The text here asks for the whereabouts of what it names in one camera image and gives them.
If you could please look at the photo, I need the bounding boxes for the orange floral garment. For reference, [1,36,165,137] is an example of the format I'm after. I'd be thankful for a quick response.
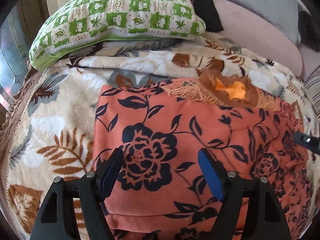
[93,79,312,239]

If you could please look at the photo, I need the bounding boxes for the striped pillow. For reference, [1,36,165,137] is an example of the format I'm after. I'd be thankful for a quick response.
[304,66,320,109]

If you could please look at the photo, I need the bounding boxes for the cream leaf pattern blanket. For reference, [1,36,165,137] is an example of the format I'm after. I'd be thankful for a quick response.
[1,33,319,239]

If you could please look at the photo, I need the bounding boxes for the dark furry item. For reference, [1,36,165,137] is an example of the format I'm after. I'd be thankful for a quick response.
[298,10,319,53]

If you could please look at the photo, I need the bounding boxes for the pink bolster cushion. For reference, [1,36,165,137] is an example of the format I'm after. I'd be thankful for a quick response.
[213,0,319,80]

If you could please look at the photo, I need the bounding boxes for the window with frosted glass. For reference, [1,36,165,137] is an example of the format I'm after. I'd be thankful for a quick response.
[0,4,31,109]

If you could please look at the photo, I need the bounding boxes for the green white patterned pillow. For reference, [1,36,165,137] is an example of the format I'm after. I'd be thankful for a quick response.
[29,0,206,71]

